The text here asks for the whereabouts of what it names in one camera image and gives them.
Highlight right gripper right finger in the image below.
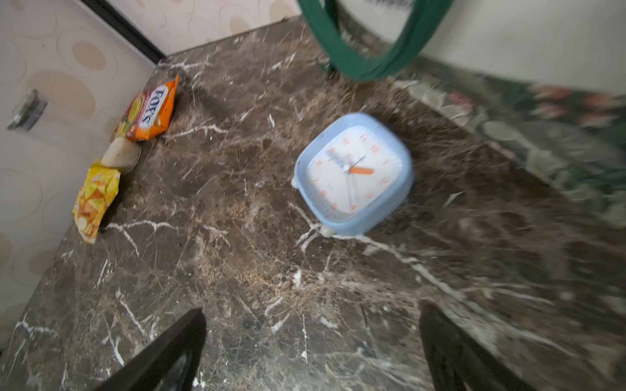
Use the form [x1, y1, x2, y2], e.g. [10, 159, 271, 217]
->
[419, 302, 533, 391]

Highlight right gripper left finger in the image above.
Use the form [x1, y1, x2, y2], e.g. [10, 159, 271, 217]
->
[96, 308, 207, 390]

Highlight blue square clock white face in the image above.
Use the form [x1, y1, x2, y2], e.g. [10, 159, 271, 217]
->
[291, 113, 415, 237]

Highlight yellow chips snack bag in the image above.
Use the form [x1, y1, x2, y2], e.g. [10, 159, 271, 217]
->
[73, 165, 121, 244]

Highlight orange Fox's candy bag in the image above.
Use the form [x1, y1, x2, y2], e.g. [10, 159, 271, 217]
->
[113, 76, 179, 142]

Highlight canvas tote bag green handles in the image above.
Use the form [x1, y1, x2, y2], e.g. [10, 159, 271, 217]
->
[299, 1, 625, 228]

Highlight black vertical frame post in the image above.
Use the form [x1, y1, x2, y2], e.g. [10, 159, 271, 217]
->
[80, 0, 166, 65]

